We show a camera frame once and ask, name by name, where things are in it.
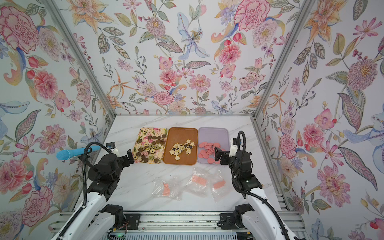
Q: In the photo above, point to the bag of cream cookies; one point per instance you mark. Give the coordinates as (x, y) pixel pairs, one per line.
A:
(198, 182)

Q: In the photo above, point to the floral pattern tray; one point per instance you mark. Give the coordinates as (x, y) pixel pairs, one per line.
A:
(150, 145)

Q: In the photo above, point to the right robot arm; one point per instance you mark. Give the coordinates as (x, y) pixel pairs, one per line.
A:
(257, 215)

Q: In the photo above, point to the bag of brown cookies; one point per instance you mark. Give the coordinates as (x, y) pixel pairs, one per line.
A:
(166, 189)

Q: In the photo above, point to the pile of cream star cookies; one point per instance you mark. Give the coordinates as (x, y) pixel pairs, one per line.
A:
(178, 149)

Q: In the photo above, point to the lilac plastic tray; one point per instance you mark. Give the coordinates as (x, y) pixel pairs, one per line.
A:
(215, 135)

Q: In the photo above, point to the pile of pink cookies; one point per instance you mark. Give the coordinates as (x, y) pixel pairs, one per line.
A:
(206, 153)

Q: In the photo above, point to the brown wooden tray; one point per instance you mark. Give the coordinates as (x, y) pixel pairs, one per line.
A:
(180, 136)

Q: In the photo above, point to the blue microphone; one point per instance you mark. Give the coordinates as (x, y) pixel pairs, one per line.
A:
(65, 155)

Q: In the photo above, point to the pile of brown round cookies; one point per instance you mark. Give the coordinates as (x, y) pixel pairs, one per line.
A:
(150, 147)

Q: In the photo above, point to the bag of pink cookies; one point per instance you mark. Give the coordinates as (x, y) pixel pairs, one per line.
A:
(219, 187)

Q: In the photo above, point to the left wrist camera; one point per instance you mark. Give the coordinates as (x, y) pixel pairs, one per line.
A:
(113, 148)

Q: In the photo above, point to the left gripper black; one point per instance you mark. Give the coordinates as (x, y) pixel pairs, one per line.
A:
(124, 158)

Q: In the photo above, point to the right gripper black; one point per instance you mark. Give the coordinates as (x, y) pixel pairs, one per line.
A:
(219, 156)

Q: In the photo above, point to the black microphone stand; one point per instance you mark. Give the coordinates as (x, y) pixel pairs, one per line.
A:
(85, 158)

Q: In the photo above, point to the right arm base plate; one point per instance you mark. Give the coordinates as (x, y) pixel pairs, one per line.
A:
(240, 219)

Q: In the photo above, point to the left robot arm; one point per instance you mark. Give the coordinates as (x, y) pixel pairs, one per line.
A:
(95, 216)

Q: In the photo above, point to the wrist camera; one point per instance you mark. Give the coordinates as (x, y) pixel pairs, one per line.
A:
(233, 150)
(113, 148)

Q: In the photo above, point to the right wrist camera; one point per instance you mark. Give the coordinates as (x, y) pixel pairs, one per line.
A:
(233, 150)

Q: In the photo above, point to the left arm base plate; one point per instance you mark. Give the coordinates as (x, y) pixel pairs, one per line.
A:
(116, 222)

